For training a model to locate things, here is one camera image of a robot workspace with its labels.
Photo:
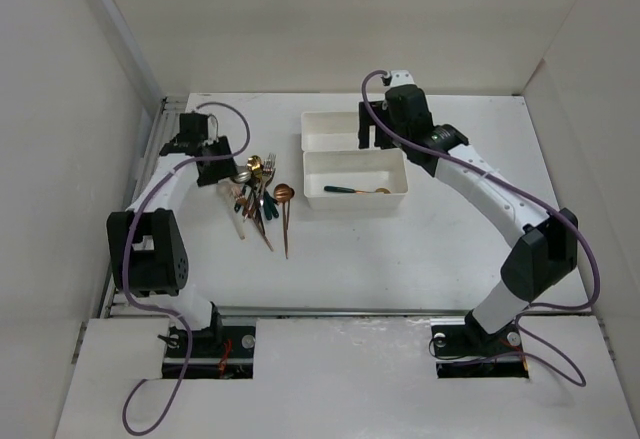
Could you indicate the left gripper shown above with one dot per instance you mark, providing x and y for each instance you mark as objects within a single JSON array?
[{"x": 225, "y": 170}]

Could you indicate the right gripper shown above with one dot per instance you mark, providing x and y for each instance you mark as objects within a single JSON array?
[{"x": 364, "y": 127}]

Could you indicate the silver fork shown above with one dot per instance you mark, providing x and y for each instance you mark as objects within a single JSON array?
[{"x": 260, "y": 179}]

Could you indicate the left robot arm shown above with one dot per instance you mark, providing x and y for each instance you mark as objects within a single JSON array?
[{"x": 148, "y": 256}]

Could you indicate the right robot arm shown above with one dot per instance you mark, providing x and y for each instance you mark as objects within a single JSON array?
[{"x": 543, "y": 245}]

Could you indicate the white bin near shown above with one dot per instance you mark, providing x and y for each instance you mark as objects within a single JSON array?
[{"x": 361, "y": 169}]

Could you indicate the white bin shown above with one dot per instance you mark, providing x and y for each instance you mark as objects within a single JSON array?
[
  {"x": 329, "y": 131},
  {"x": 361, "y": 169}
]

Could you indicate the white bin far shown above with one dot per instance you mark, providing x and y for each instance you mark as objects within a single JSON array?
[{"x": 329, "y": 131}]

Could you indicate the copper spoon round bowl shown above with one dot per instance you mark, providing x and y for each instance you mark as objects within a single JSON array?
[{"x": 283, "y": 194}]

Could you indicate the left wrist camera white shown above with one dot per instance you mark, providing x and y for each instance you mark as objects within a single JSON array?
[{"x": 213, "y": 128}]

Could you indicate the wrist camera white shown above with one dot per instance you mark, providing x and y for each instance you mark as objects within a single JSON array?
[
  {"x": 213, "y": 128},
  {"x": 397, "y": 78}
]

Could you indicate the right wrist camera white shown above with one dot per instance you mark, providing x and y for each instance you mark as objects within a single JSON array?
[{"x": 397, "y": 78}]

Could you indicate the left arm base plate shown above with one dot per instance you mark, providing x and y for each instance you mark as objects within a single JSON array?
[{"x": 226, "y": 353}]

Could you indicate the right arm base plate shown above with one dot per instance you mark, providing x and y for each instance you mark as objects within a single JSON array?
[{"x": 458, "y": 357}]

